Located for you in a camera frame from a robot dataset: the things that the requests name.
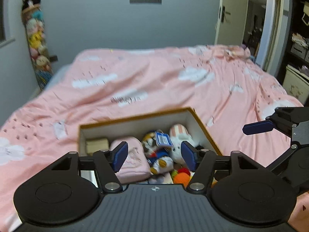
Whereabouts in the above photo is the dark olive small box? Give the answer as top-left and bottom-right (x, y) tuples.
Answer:
(86, 138), (110, 156)

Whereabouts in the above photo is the orange crochet ball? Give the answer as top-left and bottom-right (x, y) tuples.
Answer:
(171, 168), (192, 188)

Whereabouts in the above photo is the pink fabric pouch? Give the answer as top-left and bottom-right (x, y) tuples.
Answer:
(110, 137), (151, 184)

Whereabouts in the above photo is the red panda plush toy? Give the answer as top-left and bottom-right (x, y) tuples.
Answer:
(141, 131), (174, 175)

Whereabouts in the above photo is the blue white hang tag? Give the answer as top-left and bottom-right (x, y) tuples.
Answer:
(154, 131), (173, 148)

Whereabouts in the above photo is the white striped plush toy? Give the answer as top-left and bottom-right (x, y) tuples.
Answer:
(169, 124), (197, 165)

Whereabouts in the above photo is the white bedroom door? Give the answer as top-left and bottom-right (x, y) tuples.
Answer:
(215, 0), (248, 46)

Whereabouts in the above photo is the orange cardboard storage box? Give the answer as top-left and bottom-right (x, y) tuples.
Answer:
(77, 106), (224, 189)

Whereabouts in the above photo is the dark wardrobe shelf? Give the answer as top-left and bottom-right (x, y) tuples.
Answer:
(277, 0), (308, 105)

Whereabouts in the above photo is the pink cloud-print duvet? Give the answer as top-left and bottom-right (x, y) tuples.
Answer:
(1, 45), (301, 231)

